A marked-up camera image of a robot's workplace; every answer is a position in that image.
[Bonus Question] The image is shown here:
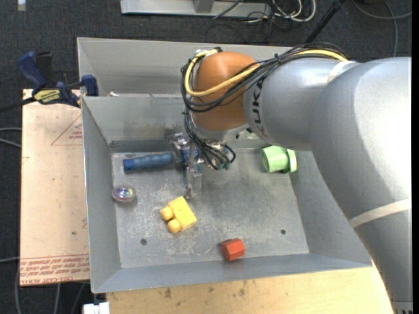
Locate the yellow toy brick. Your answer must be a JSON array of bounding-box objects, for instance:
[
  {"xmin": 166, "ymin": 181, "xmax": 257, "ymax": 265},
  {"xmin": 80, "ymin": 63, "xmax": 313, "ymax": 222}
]
[{"xmin": 159, "ymin": 196, "xmax": 198, "ymax": 235}]

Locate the grey metal bin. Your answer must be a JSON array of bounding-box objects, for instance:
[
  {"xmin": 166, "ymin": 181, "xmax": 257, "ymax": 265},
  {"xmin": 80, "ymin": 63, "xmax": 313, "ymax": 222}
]
[{"xmin": 77, "ymin": 37, "xmax": 374, "ymax": 294}]

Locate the red-brown hexagonal block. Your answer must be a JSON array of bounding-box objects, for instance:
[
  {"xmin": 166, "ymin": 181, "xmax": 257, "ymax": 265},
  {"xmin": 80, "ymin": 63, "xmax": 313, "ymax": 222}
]
[{"xmin": 220, "ymin": 237, "xmax": 246, "ymax": 262}]

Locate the light green plastic cup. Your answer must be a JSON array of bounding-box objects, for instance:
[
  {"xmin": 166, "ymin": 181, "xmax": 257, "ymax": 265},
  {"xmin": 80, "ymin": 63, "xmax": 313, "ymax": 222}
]
[{"xmin": 261, "ymin": 145, "xmax": 299, "ymax": 175}]

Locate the brown cardboard board, red print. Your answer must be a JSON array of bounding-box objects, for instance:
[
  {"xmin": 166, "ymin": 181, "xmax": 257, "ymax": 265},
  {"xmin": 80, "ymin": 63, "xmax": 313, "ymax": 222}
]
[{"xmin": 19, "ymin": 88, "xmax": 91, "ymax": 287}]

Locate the blue handled tool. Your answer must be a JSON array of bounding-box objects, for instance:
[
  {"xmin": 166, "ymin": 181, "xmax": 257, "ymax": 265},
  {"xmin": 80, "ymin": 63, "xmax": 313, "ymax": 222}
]
[{"xmin": 122, "ymin": 152, "xmax": 175, "ymax": 175}]

